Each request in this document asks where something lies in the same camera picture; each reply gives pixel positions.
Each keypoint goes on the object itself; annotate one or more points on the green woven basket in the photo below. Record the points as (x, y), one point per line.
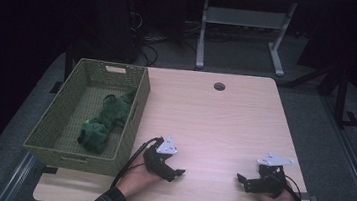
(65, 105)

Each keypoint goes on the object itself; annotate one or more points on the grey table bracket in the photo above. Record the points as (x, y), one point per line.
(307, 197)

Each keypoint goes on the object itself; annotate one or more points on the person's left hand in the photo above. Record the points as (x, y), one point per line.
(136, 178)

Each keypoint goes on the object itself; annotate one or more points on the black metal stand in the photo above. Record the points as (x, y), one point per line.
(340, 94)

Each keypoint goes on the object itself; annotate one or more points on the green plush garment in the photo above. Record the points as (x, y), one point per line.
(107, 116)

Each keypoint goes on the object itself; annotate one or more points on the white metal desk frame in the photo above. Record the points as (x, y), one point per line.
(247, 18)

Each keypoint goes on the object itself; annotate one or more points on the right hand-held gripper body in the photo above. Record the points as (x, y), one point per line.
(270, 184)

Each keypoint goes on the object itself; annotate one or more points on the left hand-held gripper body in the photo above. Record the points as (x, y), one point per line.
(159, 167)

